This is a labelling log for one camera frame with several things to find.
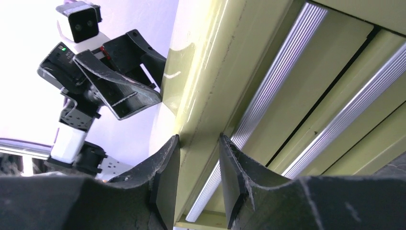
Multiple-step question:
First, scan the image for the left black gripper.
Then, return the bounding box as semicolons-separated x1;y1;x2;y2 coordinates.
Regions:
37;29;166;120

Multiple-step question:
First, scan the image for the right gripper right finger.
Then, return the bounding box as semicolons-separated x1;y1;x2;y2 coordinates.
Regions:
219;134;406;230

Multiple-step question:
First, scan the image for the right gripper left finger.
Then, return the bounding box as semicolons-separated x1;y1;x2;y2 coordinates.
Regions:
0;135;180;230

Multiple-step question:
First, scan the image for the green makeup organizer box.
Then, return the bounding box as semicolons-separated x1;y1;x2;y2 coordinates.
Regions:
150;0;406;230

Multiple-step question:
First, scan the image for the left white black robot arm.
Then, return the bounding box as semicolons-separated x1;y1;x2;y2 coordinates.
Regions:
37;29;166;177

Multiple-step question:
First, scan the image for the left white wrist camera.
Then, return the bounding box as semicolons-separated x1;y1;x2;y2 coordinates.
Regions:
55;0;110;54

